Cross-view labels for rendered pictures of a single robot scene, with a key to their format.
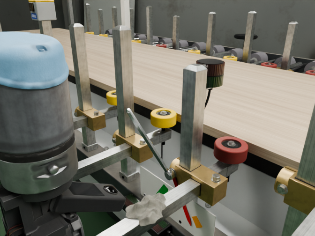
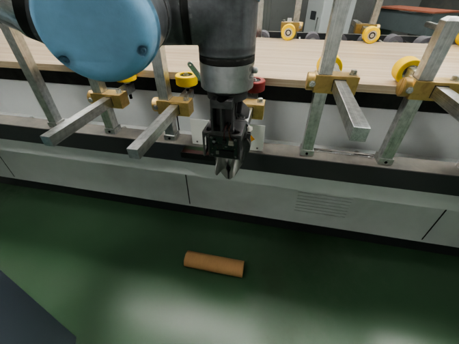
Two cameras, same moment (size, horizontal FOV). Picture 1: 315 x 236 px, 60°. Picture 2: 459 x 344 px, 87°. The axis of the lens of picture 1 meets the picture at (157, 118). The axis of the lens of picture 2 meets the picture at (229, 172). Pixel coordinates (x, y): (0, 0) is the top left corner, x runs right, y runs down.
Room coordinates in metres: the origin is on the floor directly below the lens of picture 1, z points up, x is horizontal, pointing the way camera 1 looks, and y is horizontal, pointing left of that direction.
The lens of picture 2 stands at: (-0.05, 0.39, 1.17)
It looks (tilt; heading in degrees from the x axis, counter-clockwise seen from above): 39 degrees down; 324
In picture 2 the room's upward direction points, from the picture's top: straight up
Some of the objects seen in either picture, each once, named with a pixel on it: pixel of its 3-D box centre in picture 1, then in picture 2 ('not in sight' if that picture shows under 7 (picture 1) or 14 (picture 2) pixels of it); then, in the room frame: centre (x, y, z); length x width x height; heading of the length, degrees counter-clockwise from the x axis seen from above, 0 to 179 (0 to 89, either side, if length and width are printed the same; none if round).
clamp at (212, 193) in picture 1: (197, 178); (243, 107); (0.52, -0.09, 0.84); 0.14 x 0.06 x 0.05; 42
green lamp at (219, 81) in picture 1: (209, 78); not in sight; (0.57, -0.11, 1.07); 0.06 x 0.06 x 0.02
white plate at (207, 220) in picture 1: (172, 203); (226, 135); (0.55, -0.04, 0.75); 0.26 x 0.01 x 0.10; 42
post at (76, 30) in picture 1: (84, 95); (95, 76); (0.91, 0.26, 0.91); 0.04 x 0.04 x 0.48; 42
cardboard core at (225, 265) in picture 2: not in sight; (214, 263); (0.53, 0.06, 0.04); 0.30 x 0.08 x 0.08; 42
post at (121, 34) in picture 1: (125, 113); (162, 78); (0.73, 0.09, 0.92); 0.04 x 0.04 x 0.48; 42
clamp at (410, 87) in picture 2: not in sight; (427, 88); (0.15, -0.43, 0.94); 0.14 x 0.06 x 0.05; 42
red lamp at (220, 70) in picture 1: (209, 67); not in sight; (0.57, -0.11, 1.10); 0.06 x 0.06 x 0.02
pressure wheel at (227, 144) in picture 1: (228, 162); (253, 94); (0.58, -0.18, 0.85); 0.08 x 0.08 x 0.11
